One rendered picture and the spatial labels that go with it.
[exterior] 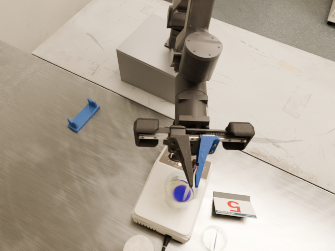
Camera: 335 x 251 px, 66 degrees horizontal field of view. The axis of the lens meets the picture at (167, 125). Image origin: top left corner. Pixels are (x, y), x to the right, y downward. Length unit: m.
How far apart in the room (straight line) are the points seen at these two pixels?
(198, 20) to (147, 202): 0.36
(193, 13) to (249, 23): 2.22
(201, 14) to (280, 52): 0.58
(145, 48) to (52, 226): 0.50
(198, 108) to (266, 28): 2.30
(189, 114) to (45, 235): 0.43
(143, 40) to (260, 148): 0.44
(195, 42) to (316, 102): 0.59
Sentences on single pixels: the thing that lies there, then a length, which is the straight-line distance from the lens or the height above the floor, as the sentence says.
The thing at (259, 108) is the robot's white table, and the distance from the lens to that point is 0.82.
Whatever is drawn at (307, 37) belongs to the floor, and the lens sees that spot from 2.76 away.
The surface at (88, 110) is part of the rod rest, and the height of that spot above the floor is 0.91.
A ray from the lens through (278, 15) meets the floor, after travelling 2.88.
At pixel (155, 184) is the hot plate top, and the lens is 0.56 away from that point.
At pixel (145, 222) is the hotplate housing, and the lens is 0.56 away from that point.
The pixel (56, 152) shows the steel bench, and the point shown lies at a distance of 0.73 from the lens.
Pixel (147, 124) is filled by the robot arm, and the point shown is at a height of 1.19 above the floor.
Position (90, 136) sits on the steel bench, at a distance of 0.73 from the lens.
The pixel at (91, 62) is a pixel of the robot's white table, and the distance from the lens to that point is 0.89.
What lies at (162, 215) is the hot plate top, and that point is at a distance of 0.54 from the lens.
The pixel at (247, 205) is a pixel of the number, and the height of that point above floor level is 0.92.
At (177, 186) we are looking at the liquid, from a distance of 0.53.
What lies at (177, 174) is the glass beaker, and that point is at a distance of 0.51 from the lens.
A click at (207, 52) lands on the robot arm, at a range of 0.39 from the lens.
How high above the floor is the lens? 1.52
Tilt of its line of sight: 59 degrees down
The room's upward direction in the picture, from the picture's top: 5 degrees clockwise
